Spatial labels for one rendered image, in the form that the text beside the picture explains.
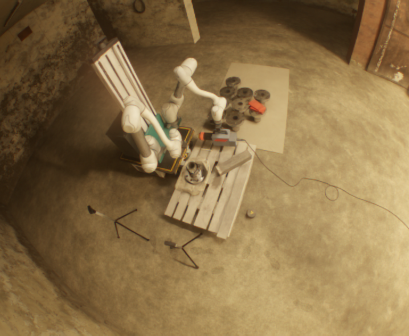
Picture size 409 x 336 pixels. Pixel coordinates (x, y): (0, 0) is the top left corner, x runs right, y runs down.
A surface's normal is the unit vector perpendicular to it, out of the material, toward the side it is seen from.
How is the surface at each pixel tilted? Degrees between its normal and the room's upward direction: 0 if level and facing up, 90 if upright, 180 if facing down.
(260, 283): 0
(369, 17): 90
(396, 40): 90
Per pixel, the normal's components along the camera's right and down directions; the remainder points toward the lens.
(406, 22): -0.35, 0.85
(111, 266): -0.18, -0.47
